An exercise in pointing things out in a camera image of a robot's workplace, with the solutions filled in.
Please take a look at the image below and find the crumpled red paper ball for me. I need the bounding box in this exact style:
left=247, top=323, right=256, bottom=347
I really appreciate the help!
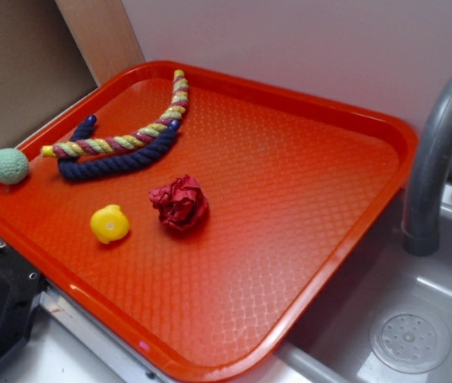
left=149, top=174, right=209, bottom=231

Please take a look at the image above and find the green textured ball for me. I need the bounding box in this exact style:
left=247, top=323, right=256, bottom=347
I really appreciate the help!
left=0, top=148, right=29, bottom=185

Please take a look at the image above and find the orange plastic tray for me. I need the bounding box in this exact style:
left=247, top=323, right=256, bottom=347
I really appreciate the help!
left=0, top=61, right=417, bottom=382

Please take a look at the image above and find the yellow rubber duck toy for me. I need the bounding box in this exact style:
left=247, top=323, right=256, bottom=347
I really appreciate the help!
left=89, top=204, right=130, bottom=244

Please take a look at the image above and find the grey curved faucet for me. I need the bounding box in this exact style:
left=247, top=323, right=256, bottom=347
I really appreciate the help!
left=402, top=78, right=452, bottom=256

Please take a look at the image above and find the grey plastic sink basin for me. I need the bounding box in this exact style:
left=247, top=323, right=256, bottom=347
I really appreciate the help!
left=276, top=185, right=452, bottom=382

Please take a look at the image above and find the light wooden board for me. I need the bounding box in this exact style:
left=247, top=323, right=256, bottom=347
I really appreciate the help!
left=56, top=0, right=145, bottom=86

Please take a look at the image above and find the brown cardboard panel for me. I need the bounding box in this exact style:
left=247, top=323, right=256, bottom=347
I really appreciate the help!
left=0, top=1, right=96, bottom=148

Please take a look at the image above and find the multicolour twisted rope toy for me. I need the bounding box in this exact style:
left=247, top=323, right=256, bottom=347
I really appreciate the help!
left=41, top=69, right=189, bottom=160

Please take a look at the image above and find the navy blue rope toy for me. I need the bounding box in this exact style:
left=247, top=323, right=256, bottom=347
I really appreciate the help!
left=57, top=119, right=181, bottom=181

